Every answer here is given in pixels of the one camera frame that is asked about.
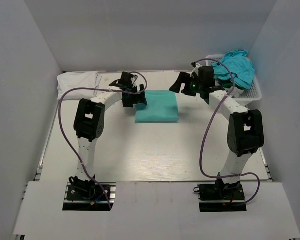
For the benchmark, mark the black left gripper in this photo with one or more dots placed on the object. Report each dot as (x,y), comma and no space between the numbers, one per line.
(141,99)

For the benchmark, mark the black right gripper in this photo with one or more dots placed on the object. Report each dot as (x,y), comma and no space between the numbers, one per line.
(183,77)

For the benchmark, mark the teal green t-shirt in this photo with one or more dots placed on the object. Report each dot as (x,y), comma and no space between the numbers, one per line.
(162,107)

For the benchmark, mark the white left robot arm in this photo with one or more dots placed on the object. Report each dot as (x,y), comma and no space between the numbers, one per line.
(89,124)

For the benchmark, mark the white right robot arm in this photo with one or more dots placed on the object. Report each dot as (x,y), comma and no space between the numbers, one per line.
(245,134)

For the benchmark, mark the dark green garment in basket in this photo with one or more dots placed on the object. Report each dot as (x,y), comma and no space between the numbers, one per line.
(227,84)

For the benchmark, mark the grey white crumpled garment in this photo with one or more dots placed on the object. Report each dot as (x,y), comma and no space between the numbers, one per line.
(236,93)

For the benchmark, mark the light blue crumpled t-shirt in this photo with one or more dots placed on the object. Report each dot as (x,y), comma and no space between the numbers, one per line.
(240,66)

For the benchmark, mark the white plastic laundry basket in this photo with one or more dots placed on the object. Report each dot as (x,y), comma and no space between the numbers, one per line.
(249,95)

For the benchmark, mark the folded white t-shirt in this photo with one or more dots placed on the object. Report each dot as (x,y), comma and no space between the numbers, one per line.
(70,80)

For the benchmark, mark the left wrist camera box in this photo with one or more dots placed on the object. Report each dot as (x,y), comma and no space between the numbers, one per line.
(127,79)

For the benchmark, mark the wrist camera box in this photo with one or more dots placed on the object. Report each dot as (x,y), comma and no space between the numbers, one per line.
(127,79)
(206,76)

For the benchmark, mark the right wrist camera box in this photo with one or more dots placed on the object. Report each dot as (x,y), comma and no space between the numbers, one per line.
(206,76)

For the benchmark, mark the aluminium table edge rail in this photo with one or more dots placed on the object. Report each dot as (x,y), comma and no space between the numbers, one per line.
(144,71)

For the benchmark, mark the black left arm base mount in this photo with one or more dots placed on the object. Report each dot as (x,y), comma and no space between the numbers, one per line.
(78,201)

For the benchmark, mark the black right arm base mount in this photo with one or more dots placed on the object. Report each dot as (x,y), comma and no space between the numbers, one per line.
(213,201)

